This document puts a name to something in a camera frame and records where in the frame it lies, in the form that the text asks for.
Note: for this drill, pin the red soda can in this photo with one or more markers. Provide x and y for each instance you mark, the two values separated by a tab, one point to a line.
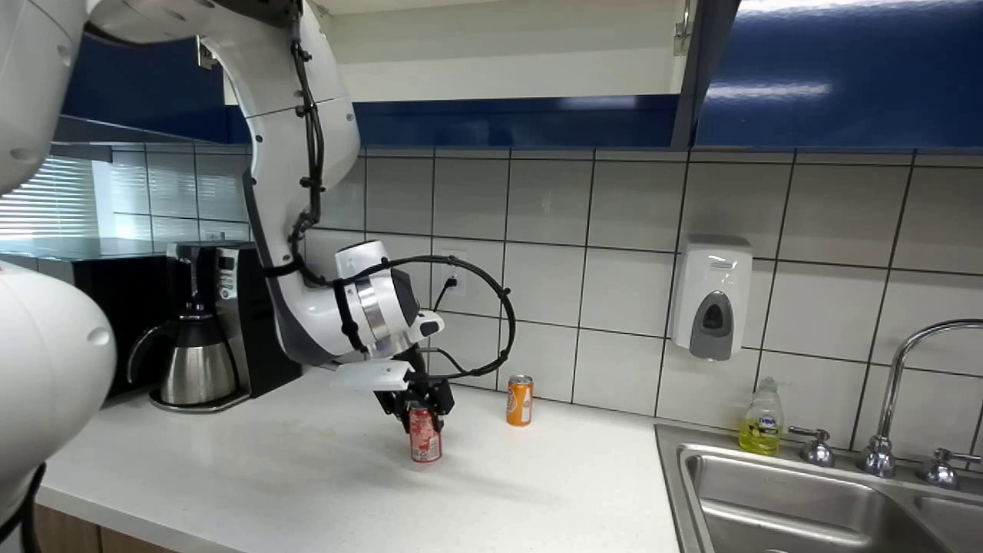
423	443

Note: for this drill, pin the stainless steel sink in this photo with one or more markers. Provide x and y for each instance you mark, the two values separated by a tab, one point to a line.
799	496

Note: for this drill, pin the blue cabinet door seen edge-on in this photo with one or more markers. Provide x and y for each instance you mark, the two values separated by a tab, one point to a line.
703	71

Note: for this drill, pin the black box appliance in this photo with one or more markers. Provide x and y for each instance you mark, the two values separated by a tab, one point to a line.
122	327

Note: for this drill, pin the steel coffee carafe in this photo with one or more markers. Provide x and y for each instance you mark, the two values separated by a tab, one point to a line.
195	370

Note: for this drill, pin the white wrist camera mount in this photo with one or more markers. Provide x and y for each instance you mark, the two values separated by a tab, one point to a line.
389	376

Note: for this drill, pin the black coffee maker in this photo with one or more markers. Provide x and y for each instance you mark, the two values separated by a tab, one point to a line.
248	327

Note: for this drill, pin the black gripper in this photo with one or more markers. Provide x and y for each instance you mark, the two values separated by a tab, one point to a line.
420	390

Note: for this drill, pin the white wall outlet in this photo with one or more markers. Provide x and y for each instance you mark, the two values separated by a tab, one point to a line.
455	266

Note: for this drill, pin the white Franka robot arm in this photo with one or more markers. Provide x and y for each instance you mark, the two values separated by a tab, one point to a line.
295	111

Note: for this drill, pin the white wall soap dispenser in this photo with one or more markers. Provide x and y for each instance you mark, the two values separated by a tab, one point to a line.
710	295

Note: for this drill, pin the white window blinds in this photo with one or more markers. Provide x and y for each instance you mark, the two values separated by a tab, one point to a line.
48	201

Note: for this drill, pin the wooden lower cabinet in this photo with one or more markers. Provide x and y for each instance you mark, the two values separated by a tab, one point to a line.
71	536

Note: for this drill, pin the wide blue cabinet door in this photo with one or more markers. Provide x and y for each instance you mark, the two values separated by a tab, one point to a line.
134	94

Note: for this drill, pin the orange soda can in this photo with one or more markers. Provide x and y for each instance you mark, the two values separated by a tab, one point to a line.
519	401

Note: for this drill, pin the chrome gooseneck faucet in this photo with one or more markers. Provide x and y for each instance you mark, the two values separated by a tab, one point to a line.
900	358

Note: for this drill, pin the yellow dish soap bottle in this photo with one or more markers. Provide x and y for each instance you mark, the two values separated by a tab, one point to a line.
763	423

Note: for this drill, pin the closed blue cabinet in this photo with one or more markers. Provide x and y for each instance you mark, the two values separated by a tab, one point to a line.
847	94

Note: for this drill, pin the metal cabinet hinge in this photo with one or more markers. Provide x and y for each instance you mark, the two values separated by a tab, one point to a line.
682	31

